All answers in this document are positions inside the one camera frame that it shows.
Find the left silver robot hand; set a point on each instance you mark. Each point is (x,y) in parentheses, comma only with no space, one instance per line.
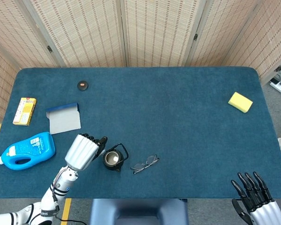
(80,152)

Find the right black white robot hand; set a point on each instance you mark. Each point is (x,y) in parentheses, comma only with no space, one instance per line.
(262,208)

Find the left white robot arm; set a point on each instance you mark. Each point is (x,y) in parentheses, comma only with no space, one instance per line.
(61,185)

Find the small black round disc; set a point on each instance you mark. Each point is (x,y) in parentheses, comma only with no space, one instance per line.
(82,85)

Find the blue detergent bottle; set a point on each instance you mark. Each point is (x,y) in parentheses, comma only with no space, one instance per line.
(37,147)

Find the yellow cardboard box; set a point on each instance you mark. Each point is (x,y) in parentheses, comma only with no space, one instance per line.
(24,112)

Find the blue grey robot torso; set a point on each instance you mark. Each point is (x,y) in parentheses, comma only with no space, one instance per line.
(138,213)

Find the blue felt table cover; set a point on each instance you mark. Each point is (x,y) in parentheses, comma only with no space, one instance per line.
(178,131)

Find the black screen hinge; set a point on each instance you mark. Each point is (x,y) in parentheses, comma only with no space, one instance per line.
(195,36)
(279,68)
(49,49)

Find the yellow sponge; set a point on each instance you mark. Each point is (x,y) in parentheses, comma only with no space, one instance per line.
(240,102)

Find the woven folding screen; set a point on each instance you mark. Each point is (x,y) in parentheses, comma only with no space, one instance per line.
(89,30)

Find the white power strip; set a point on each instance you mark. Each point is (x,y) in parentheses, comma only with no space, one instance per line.
(279,86)

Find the folded metal frame eyeglasses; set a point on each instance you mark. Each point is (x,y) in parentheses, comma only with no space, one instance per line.
(138,166)

